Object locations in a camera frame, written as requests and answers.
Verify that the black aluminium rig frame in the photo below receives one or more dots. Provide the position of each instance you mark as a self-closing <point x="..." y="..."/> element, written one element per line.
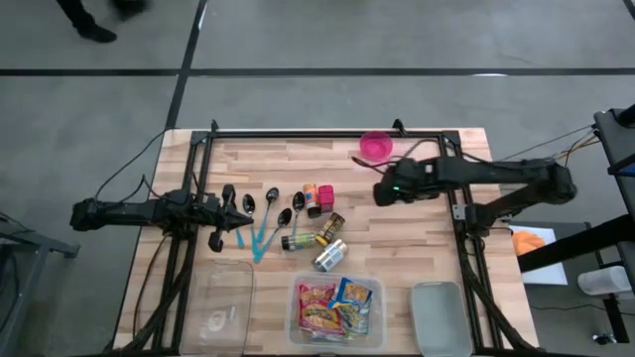
<point x="322" y="134"/>

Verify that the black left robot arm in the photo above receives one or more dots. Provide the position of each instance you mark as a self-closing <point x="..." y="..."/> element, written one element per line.
<point x="124" y="213"/>

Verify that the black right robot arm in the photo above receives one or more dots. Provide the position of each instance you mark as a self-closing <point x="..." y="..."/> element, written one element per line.
<point x="496" y="171"/>

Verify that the white cylinder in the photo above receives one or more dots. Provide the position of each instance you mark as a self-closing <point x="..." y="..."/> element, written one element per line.
<point x="602" y="281"/>

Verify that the black desk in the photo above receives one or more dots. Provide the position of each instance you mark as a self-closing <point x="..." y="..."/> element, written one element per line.
<point x="617" y="144"/>

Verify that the clear plastic bin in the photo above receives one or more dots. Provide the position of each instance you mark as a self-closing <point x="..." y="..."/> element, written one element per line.
<point x="218" y="297"/>
<point x="293" y="339"/>

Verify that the pink plastic bowl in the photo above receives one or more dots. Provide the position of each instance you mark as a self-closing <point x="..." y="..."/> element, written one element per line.
<point x="375" y="146"/>

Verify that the orange turmeric spice jar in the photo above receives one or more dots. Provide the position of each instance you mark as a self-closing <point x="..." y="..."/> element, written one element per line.
<point x="311" y="196"/>

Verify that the red ramen noodle packet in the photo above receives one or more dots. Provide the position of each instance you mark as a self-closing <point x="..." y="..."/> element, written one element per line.
<point x="320" y="317"/>
<point x="317" y="293"/>

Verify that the blue ramen noodle packet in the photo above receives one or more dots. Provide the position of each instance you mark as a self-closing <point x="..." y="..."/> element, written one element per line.
<point x="354" y="291"/>
<point x="357" y="320"/>

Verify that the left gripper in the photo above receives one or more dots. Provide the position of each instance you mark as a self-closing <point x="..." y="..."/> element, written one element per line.
<point x="218" y="213"/>

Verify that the dark spice jar yellow lid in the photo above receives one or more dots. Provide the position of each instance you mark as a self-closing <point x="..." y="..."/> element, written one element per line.
<point x="331" y="228"/>

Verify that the black metal beam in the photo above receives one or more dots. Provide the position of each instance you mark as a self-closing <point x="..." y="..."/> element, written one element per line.
<point x="570" y="245"/>

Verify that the grey metal table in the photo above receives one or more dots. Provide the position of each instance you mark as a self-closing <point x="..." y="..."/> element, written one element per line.
<point x="35" y="240"/>

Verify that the green herb spice jar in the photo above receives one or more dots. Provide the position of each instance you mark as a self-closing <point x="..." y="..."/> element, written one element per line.
<point x="300" y="241"/>

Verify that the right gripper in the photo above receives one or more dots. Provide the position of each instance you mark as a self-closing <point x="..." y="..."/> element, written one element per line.
<point x="412" y="178"/>

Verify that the orange round object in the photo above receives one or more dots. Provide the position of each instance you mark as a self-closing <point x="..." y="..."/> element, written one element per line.
<point x="527" y="243"/>

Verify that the white paper sheet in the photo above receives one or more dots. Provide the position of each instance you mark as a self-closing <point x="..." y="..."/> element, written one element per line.
<point x="546" y="275"/>

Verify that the silver tin can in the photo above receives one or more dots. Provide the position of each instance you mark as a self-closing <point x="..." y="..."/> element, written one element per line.
<point x="328" y="257"/>

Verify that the grey plastic bin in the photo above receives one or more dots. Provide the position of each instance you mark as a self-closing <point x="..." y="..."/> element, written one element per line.
<point x="439" y="317"/>

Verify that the person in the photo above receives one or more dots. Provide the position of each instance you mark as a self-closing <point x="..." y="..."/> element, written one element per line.
<point x="94" y="32"/>

